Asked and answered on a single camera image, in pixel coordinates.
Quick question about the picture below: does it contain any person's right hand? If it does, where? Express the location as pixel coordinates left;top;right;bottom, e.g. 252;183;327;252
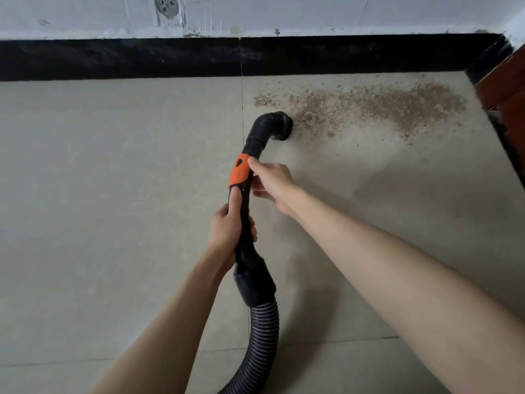
247;155;306;217

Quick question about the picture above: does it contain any person's left hand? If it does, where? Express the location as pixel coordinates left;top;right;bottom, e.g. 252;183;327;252
207;186;259;274

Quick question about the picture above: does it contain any black vacuum hose with handle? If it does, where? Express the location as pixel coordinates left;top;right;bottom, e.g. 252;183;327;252
217;111;295;394

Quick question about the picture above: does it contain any brown sawdust dirt patch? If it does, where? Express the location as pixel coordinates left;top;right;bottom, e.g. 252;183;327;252
253;82;469;143

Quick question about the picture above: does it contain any person's right forearm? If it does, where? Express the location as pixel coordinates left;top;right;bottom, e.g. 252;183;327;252
287;188;525;394

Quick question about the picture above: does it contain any person's left forearm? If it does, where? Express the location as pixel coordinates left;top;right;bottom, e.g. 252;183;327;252
90;254;231;394

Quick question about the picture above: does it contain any tiled floor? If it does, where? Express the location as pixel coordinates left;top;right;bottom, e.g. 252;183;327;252
0;71;525;394

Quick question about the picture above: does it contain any dark red wooden panel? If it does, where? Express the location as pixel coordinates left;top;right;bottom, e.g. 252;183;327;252
474;45;525;189

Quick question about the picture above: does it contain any round grey wall outlet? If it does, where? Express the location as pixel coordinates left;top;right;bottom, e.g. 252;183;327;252
154;0;180;19

